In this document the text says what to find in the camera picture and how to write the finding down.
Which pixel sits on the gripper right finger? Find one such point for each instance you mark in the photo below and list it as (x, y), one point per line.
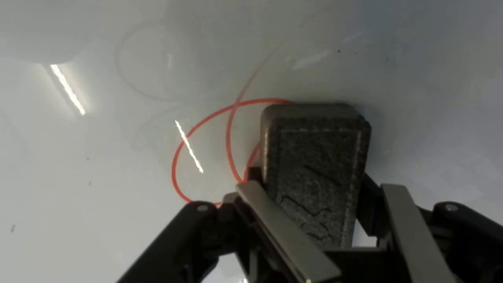
(416, 236)

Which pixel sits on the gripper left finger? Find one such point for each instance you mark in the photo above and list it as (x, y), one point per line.
(235, 232)

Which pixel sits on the dark grey foam duster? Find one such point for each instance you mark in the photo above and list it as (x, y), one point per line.
(314, 169)

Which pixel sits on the whiteboard with red markings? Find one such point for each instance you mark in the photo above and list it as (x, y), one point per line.
(118, 137)

